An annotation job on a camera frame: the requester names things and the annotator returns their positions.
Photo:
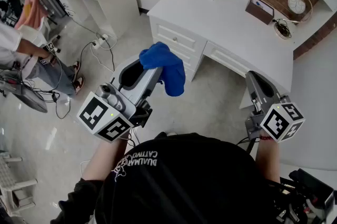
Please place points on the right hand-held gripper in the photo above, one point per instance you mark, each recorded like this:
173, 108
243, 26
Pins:
279, 122

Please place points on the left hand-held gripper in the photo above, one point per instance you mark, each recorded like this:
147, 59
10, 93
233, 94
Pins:
92, 112

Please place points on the person's left forearm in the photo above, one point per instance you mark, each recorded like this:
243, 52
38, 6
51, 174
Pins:
105, 159

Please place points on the person's right forearm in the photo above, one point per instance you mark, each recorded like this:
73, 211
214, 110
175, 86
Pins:
268, 159

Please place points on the white desk with drawers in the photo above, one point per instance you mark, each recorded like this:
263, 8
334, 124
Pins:
223, 28

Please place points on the pink cloth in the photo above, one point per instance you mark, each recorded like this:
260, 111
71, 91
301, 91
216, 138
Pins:
31, 10

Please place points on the dark grey round seat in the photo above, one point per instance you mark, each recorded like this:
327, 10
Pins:
31, 101

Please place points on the dark brown wooden box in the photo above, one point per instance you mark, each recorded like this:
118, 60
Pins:
256, 13

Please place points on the blue cloth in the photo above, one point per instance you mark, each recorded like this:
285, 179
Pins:
171, 70

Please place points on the person's black shirt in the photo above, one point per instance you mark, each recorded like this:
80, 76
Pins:
184, 180

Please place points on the white power strip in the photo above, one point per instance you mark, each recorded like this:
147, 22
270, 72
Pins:
104, 37
98, 44

